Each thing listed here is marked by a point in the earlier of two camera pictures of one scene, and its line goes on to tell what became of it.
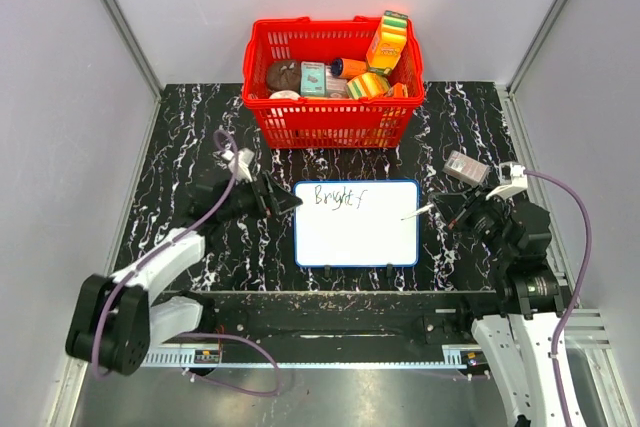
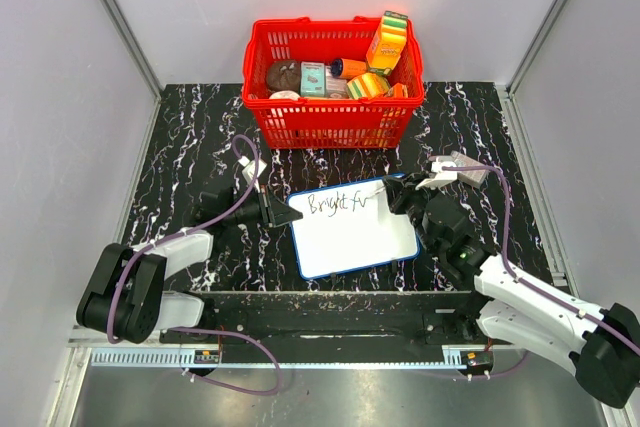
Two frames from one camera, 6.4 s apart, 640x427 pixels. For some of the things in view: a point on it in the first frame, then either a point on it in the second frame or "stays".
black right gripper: x=453 y=206 to x=396 y=198
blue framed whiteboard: x=356 y=223 stays
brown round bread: x=284 y=75 stays
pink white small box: x=335 y=86 stays
